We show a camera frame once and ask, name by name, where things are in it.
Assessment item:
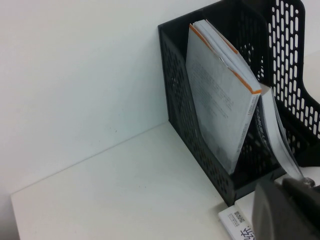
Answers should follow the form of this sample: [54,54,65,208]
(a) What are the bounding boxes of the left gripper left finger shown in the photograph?
[251,180,316,240]

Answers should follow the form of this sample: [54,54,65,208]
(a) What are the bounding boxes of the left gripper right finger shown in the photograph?
[282,176,320,240]

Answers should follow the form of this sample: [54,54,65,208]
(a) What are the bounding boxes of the dark blue robot book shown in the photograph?
[252,86,305,181]

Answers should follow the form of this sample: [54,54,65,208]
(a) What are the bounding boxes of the white book with orange edge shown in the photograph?
[184,19,263,173]

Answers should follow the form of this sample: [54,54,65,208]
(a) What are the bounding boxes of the white book large blue characters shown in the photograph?
[217,203,258,240]

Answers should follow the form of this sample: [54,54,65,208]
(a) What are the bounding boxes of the black plastic book stand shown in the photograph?
[157,0,320,208]

